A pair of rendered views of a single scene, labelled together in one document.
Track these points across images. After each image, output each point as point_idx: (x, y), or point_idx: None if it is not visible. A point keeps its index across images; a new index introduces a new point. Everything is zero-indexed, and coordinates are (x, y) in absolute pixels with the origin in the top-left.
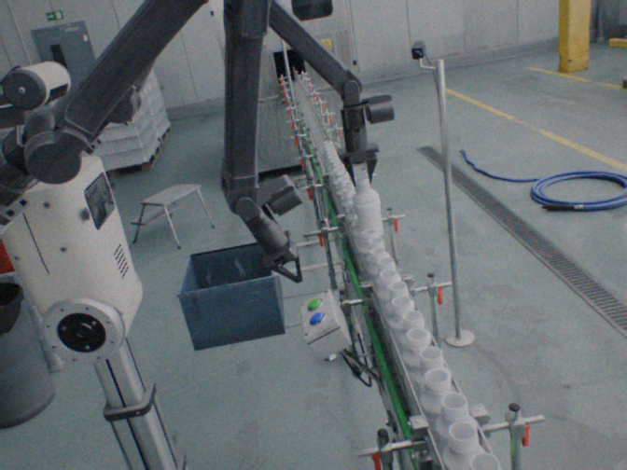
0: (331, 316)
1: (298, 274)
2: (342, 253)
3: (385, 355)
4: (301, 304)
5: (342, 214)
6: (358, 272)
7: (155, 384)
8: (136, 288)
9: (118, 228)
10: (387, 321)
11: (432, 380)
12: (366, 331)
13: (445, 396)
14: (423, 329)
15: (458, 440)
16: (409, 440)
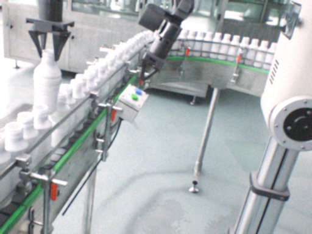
0: (130, 86)
1: (144, 73)
2: (14, 230)
3: (101, 111)
4: (139, 105)
5: (21, 156)
6: (52, 163)
7: (251, 186)
8: (265, 104)
9: (283, 54)
10: (99, 90)
11: (117, 56)
12: (81, 156)
13: (120, 49)
14: (106, 56)
15: (127, 46)
16: (130, 70)
